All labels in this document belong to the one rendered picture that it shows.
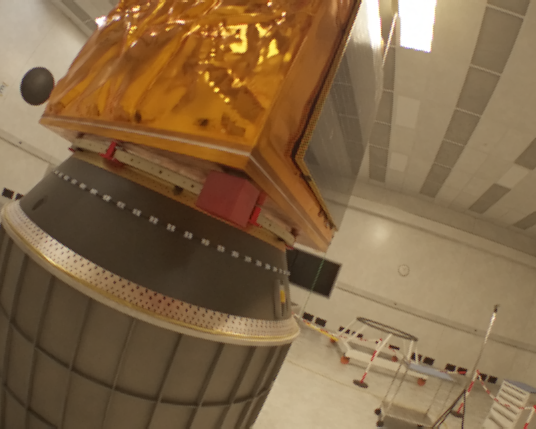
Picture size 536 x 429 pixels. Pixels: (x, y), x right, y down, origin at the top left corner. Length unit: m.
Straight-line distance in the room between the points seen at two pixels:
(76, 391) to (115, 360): 0.26
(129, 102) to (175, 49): 0.34
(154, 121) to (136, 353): 0.93
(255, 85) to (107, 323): 1.03
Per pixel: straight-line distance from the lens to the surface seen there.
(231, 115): 1.00
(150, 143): 1.21
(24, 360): 1.53
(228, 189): 0.97
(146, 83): 1.45
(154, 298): 1.16
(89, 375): 1.32
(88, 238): 1.27
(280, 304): 1.56
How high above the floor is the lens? 1.52
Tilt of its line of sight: 8 degrees up
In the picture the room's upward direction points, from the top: 22 degrees clockwise
